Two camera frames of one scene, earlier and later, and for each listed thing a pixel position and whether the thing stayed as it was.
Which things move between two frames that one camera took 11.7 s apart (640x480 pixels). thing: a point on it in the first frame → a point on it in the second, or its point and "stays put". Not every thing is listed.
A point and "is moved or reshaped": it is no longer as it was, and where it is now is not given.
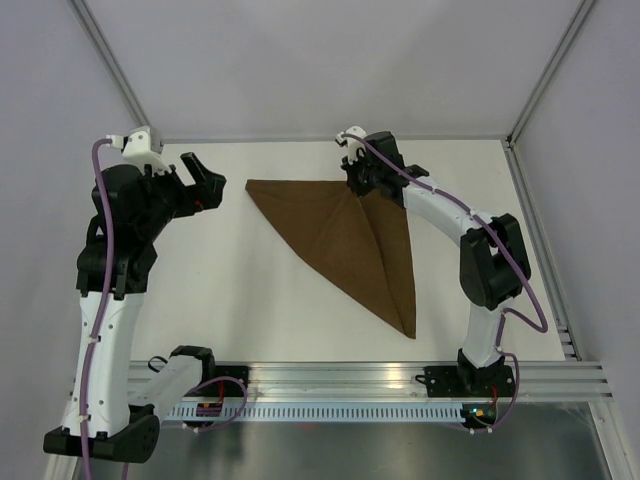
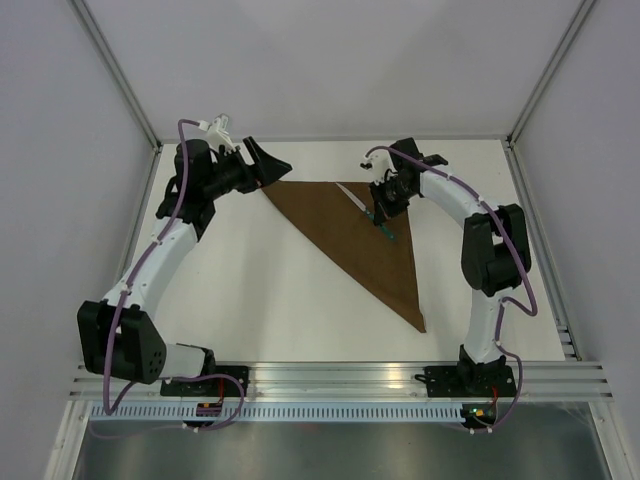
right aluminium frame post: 515,170 stays put
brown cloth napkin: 362,242 is moved or reshaped
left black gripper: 205,194 → 270,169
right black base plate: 450,381 stays put
